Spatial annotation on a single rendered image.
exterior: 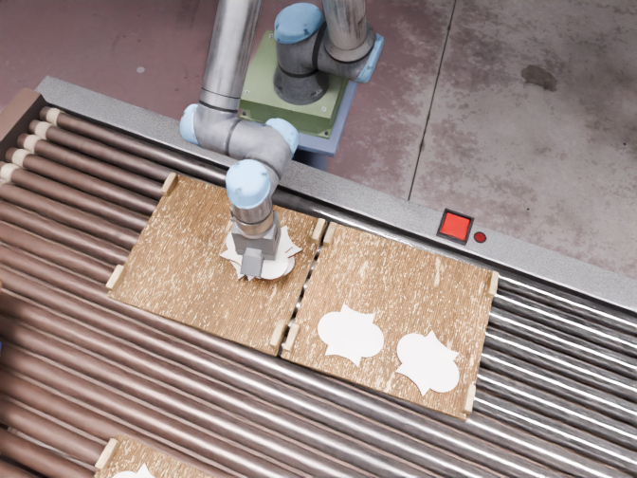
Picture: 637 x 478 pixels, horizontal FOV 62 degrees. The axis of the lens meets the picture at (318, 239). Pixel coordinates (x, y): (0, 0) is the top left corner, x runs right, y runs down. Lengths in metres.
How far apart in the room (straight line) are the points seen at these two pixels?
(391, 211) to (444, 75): 1.70
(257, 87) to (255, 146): 0.55
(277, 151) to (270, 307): 0.39
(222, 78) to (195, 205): 0.43
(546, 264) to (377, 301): 0.43
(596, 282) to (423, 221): 0.43
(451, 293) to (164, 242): 0.68
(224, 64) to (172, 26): 2.21
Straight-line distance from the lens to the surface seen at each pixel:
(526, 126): 2.88
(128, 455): 1.20
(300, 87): 1.44
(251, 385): 1.19
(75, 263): 1.38
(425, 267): 1.28
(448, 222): 1.35
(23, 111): 1.66
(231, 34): 1.01
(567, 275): 1.40
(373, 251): 1.27
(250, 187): 0.92
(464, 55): 3.10
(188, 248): 1.30
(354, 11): 1.16
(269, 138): 1.00
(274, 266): 1.18
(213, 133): 1.03
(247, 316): 1.21
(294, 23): 1.35
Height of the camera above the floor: 2.08
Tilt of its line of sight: 63 degrees down
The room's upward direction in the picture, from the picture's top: 2 degrees clockwise
